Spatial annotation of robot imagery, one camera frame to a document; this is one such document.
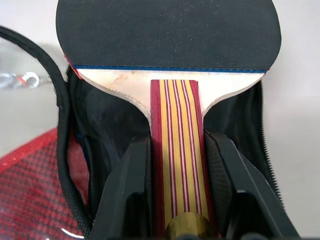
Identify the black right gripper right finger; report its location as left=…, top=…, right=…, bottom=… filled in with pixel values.
left=204, top=129, right=298, bottom=240

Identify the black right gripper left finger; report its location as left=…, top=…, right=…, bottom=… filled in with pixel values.
left=88, top=133, right=154, bottom=240

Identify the red black paddle case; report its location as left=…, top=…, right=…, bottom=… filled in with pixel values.
left=0, top=24, right=290, bottom=240

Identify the table tennis paddle black rubber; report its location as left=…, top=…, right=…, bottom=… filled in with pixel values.
left=55, top=0, right=283, bottom=240

